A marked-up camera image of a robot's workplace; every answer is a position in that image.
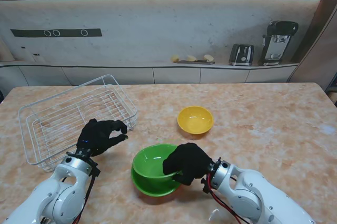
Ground white counter cabinets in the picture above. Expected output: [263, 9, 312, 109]
[0, 60, 301, 87]

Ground dark serving board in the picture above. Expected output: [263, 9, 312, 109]
[176, 60, 215, 65]

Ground white wire dish rack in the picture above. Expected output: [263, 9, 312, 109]
[17, 74, 138, 173]

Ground red black arm cable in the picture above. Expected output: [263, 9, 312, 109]
[207, 174, 253, 224]
[67, 158, 101, 224]

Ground green plastic bowl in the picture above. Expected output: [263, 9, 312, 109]
[131, 167, 183, 198]
[131, 143, 183, 187]

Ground black silver coffee machine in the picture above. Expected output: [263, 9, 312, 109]
[258, 19, 299, 67]

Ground black wall strip with rings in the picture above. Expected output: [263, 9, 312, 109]
[10, 28, 102, 38]

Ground red black left arm cable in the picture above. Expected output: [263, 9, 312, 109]
[67, 158, 101, 224]

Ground black toaster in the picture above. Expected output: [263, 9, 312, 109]
[228, 44, 255, 67]

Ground red black right arm cable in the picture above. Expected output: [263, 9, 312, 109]
[207, 174, 253, 224]

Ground yellow plastic bowl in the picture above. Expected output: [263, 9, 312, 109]
[177, 106, 215, 135]

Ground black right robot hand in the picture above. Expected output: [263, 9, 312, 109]
[162, 142, 213, 186]

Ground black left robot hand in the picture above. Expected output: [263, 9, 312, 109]
[76, 118, 129, 157]

